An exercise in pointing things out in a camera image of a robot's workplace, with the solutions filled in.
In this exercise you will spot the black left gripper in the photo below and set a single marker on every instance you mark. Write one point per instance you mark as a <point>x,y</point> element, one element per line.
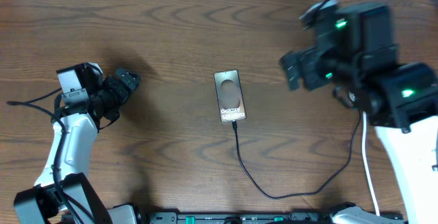
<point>122,91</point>

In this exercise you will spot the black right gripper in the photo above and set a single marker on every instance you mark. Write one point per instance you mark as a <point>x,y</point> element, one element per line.
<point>308,60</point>

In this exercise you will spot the Samsung Galaxy smartphone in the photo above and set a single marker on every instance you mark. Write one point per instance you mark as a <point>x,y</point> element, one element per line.
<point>229,96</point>

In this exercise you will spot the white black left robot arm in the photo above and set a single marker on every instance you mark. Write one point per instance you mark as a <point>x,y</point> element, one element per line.
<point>84,98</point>

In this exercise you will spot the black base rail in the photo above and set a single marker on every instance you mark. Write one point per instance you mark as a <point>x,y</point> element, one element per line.
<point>231,218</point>

